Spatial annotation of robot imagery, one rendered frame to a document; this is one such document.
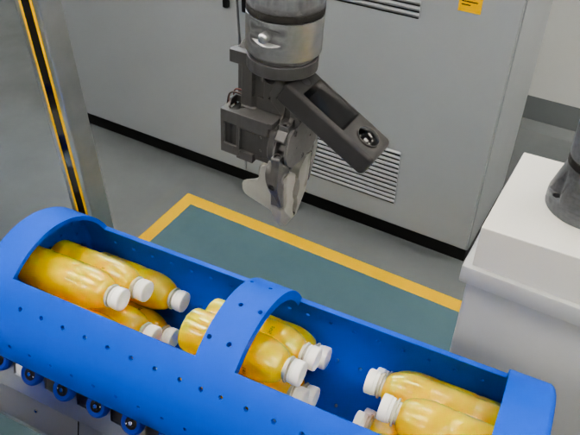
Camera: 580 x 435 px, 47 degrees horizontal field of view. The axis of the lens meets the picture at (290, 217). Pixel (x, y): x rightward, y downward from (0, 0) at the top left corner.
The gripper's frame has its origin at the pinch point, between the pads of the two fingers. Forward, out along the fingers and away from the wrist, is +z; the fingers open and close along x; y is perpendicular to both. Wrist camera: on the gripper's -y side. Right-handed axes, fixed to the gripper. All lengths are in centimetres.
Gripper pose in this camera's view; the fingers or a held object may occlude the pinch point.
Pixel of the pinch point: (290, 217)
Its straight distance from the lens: 76.6
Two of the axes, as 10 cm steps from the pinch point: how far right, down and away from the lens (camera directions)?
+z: -0.6, 7.7, 6.3
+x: -4.9, 5.3, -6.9
